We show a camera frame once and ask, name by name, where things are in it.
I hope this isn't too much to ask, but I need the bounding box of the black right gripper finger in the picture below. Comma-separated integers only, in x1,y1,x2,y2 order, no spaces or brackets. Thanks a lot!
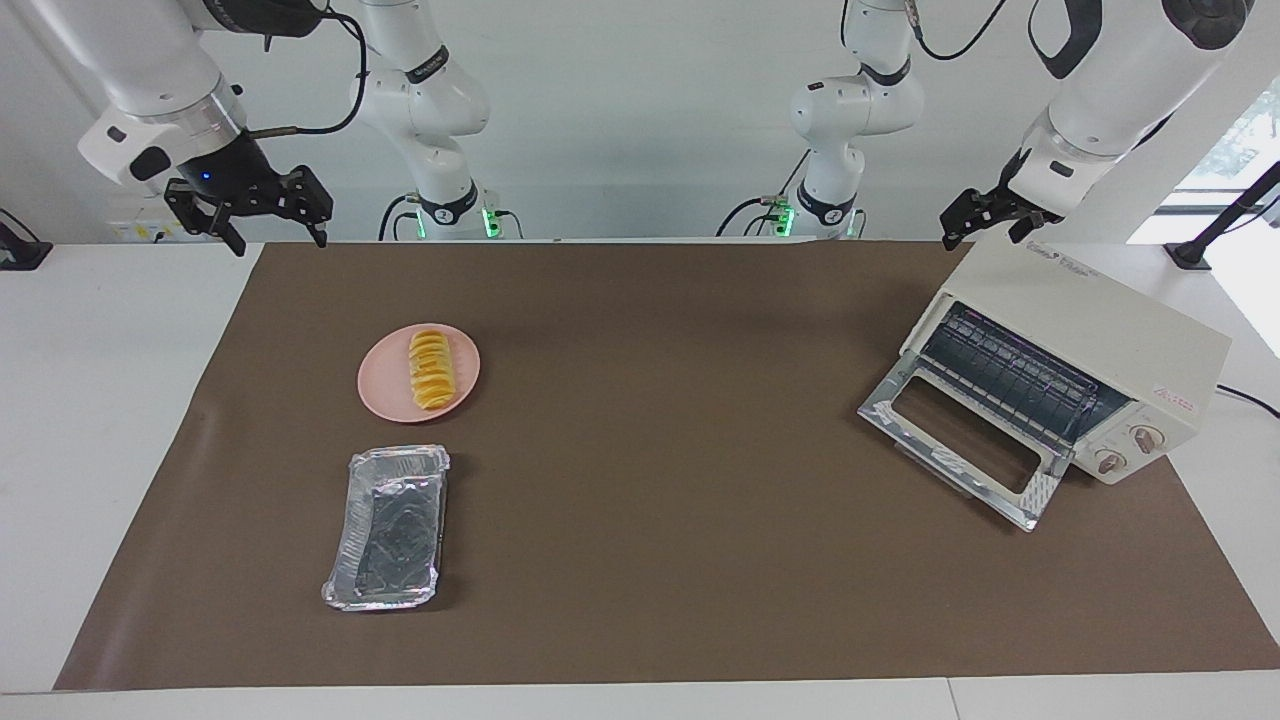
165,180,247,257
280,165,333,249

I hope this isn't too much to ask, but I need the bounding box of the yellow sliced bread loaf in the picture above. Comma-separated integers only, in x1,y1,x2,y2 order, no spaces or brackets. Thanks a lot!
408,330,457,411

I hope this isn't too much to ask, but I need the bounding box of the aluminium foil tray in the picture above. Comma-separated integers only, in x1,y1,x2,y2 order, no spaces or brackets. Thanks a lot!
321,445,451,612

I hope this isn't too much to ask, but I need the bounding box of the cream toaster oven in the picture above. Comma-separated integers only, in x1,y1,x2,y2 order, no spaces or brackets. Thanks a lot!
858,235,1233,533

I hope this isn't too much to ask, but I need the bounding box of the glass oven door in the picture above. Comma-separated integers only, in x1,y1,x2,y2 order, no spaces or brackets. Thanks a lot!
858,355,1076,533

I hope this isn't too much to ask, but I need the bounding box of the black clamp stand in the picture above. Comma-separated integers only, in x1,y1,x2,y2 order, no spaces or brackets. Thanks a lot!
1165,160,1280,271

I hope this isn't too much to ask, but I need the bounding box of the black table clamp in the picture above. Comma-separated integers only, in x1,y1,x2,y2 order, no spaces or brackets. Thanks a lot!
0,208,53,271

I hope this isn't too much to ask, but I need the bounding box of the pink round plate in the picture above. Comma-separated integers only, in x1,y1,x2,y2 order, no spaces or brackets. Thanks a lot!
357,323,482,424

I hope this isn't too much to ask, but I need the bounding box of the brown table mat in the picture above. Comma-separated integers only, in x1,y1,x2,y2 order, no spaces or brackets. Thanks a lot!
55,240,1280,691

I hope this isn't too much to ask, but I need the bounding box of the white wall socket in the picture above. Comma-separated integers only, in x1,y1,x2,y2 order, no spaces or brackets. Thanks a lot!
105,195,206,243

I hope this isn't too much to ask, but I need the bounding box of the black right base cable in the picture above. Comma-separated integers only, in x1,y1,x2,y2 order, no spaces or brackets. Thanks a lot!
378,193,421,241

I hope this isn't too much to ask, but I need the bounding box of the black base cable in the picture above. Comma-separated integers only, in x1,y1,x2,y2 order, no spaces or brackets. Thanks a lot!
378,193,421,241
715,150,811,238

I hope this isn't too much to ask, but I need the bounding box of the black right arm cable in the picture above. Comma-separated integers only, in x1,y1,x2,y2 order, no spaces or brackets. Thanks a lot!
248,8,369,139

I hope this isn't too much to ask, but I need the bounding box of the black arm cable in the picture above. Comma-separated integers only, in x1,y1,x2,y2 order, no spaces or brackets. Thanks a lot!
248,8,369,139
905,0,1007,61

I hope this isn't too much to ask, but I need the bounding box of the metal wire oven rack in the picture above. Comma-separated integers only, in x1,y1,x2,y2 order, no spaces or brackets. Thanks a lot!
920,303,1106,448

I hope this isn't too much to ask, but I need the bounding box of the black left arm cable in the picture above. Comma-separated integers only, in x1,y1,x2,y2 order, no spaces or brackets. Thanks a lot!
905,0,1007,61

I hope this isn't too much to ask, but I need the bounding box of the black left base cable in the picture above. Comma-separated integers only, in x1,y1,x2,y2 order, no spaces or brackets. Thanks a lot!
715,150,811,238

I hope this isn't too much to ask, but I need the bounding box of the black oven power cable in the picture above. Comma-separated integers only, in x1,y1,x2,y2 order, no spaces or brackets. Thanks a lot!
1215,384,1280,419

